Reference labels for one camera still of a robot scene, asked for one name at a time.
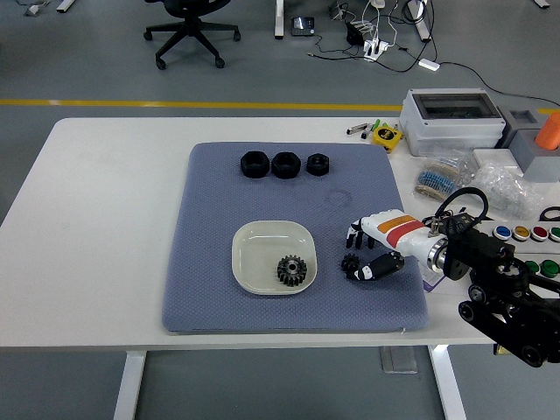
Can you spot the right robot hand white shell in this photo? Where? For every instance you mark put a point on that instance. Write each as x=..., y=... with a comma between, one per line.
x=402, y=232

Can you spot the small black gear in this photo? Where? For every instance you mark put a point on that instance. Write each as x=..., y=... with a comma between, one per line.
x=349, y=262

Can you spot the large black gear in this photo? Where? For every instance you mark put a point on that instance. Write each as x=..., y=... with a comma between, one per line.
x=292, y=271

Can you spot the small black hex nut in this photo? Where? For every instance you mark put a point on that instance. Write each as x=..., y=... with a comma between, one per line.
x=318, y=165

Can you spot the white flat box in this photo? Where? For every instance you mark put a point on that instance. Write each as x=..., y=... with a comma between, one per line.
x=494, y=156

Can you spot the large black hex nut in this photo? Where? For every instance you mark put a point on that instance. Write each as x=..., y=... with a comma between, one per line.
x=254, y=165
x=285, y=166

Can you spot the purple-edged label card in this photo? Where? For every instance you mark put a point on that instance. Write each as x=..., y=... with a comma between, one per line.
x=431, y=282

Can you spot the bag of blue resistors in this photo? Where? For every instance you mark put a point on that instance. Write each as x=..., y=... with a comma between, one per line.
x=437, y=179

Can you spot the yellow tape measure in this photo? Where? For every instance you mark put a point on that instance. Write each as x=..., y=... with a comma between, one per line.
x=386, y=136

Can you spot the white marker black tip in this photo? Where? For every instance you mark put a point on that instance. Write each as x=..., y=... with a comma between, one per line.
x=366, y=133

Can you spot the green marker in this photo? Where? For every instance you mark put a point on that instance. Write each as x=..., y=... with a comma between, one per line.
x=377, y=123

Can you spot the black and silver marker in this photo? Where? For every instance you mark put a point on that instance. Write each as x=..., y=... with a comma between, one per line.
x=356, y=129

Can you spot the bag of clear parts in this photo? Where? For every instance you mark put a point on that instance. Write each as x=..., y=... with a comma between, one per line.
x=509, y=192

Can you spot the grey floor plate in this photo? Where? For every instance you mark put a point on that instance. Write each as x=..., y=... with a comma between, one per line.
x=398, y=359

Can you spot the white square plate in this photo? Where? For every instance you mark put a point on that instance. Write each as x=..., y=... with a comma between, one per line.
x=258, y=254

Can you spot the grey block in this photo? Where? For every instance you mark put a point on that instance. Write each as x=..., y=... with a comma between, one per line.
x=540, y=162

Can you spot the white table leg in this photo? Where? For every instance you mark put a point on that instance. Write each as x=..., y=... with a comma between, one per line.
x=448, y=385
x=129, y=385

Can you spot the grey square holder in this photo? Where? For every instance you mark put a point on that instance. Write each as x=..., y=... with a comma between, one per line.
x=522, y=118

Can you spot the white power adapter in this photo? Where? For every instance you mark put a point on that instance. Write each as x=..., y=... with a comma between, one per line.
x=429, y=65

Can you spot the orange cylinder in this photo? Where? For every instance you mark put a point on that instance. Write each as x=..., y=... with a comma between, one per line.
x=549, y=131

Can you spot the white power strip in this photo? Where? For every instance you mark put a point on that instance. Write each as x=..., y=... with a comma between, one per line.
x=376, y=49

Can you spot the blue-grey quilted mat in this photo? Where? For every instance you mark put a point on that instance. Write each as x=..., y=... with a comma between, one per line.
x=210, y=262

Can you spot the black power brick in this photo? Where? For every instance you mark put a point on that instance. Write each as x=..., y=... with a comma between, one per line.
x=355, y=34

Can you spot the white desk leg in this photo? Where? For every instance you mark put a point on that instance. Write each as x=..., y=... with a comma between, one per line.
x=279, y=19
x=420, y=22

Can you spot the black desk phone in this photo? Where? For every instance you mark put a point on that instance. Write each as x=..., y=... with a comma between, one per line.
x=303, y=26

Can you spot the person's shoe white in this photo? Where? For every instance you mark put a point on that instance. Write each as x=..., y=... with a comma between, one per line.
x=378, y=2

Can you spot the black office chair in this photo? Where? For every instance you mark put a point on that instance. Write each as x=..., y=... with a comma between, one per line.
x=192, y=26

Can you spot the grey electrical enclosure box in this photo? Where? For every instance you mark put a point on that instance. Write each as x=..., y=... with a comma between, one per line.
x=450, y=127

